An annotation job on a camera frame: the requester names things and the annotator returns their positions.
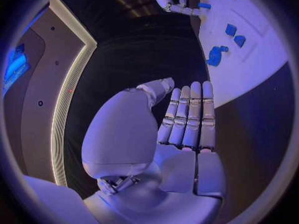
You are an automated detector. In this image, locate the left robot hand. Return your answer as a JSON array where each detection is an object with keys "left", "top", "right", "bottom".
[{"left": 81, "top": 77, "right": 229, "bottom": 224}]

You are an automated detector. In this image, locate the white task board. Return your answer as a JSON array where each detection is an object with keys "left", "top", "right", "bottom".
[{"left": 190, "top": 0, "right": 291, "bottom": 109}]

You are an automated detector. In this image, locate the small blue block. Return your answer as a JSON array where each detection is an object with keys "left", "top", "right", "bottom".
[
  {"left": 233, "top": 35, "right": 247, "bottom": 48},
  {"left": 225, "top": 23, "right": 238, "bottom": 36}
]

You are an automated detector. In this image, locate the blue gear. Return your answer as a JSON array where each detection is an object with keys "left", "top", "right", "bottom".
[{"left": 206, "top": 45, "right": 229, "bottom": 67}]

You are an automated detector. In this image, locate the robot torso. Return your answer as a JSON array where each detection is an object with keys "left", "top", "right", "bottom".
[{"left": 3, "top": 0, "right": 99, "bottom": 187}]

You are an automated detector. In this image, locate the glowing light bar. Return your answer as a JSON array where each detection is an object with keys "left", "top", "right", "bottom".
[{"left": 2, "top": 43, "right": 31, "bottom": 96}]

